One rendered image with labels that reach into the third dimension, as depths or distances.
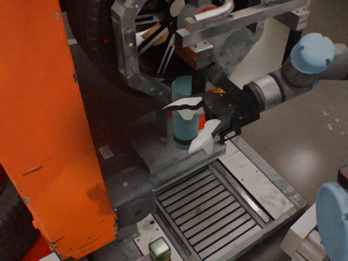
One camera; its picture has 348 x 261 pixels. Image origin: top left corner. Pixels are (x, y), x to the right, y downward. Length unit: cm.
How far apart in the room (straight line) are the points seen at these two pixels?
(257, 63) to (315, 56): 177
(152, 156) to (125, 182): 32
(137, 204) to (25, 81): 75
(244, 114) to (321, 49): 22
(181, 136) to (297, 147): 95
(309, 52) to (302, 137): 134
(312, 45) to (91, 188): 52
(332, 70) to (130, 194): 75
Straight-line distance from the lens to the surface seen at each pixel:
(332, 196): 45
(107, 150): 125
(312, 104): 221
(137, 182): 119
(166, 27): 112
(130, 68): 98
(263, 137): 192
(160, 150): 150
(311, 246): 72
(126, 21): 90
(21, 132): 57
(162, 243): 79
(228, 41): 94
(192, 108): 75
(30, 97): 53
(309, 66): 68
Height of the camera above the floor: 137
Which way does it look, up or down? 47 degrees down
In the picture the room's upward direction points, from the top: straight up
